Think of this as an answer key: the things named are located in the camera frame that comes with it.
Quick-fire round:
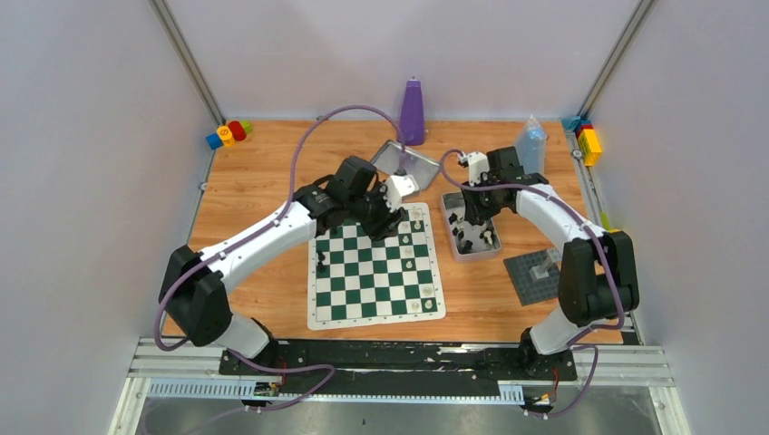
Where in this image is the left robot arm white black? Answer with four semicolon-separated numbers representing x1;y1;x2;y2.
159;156;418;374

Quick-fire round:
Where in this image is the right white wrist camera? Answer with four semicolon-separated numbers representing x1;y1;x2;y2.
459;151;490;187

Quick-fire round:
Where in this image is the metal tin box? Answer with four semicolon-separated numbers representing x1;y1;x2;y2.
441;192;501;263

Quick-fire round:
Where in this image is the grey lego post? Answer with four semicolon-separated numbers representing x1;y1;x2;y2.
530;249;561;281

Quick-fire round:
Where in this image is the grey lego baseplate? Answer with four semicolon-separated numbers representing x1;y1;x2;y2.
503;248;561;305

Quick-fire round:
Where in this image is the green white chess mat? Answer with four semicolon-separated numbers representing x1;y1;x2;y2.
307;202;446;331

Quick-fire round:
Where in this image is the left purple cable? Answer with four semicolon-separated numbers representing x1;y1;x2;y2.
152;105;410;413

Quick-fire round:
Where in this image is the colourful block stack left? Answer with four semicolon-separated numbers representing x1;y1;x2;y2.
206;121;253;150

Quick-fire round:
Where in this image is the metal tin lid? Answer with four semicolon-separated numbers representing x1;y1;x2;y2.
370;140;440;191

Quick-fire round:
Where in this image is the colourful block stack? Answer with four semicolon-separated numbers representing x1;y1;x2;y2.
206;121;253;150
561;117;603;168

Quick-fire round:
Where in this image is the purple cone bottle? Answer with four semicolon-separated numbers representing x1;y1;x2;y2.
398;78;426;146

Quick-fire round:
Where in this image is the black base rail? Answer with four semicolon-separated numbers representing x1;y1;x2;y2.
256;339;577;397

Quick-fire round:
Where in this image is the black pawn on board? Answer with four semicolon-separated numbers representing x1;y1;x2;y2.
316;251;327;275

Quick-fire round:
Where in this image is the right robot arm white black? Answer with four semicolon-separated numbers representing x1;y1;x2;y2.
459;147;640;379

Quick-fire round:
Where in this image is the colourful block stack right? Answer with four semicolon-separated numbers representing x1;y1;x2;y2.
561;117;603;168

